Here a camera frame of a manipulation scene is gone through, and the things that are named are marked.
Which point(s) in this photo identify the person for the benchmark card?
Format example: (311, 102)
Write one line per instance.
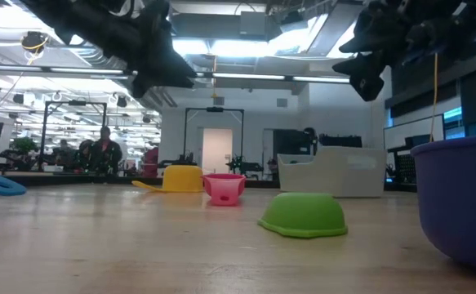
(63, 153)
(105, 153)

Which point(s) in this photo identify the green measuring cup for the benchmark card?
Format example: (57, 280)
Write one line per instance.
(303, 214)

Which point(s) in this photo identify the yellow measuring cup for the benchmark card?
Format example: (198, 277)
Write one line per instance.
(182, 177)

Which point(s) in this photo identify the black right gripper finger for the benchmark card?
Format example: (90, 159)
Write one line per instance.
(364, 77)
(364, 38)

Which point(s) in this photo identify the long ceiling light strip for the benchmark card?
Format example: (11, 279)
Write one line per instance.
(262, 77)
(58, 70)

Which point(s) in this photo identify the green potted plant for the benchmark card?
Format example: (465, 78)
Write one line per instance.
(24, 145)

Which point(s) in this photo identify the black gantry frame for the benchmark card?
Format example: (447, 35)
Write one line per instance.
(185, 134)
(44, 134)

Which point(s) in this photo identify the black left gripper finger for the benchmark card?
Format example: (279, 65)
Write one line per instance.
(141, 85)
(172, 69)

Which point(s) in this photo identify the teal measuring cup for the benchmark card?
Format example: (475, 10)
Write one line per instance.
(1, 185)

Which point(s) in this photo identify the purple measuring cup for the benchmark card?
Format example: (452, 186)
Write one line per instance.
(458, 196)

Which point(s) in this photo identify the grey plastic basket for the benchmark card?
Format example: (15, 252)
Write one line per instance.
(331, 171)

